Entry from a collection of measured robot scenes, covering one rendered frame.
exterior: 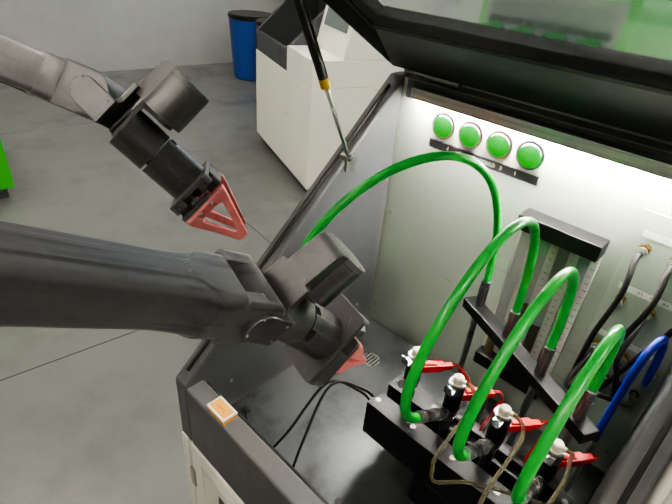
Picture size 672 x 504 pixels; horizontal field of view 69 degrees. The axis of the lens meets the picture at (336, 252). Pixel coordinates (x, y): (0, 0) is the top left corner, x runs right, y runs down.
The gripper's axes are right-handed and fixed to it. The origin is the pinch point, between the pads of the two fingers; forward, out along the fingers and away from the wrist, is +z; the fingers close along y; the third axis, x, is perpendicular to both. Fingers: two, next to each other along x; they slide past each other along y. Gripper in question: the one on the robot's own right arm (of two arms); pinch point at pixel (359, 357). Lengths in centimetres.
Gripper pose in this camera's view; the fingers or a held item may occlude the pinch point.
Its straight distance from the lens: 67.6
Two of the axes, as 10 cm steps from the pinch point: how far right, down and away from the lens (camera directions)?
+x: -5.2, -5.0, 6.9
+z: 5.3, 4.4, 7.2
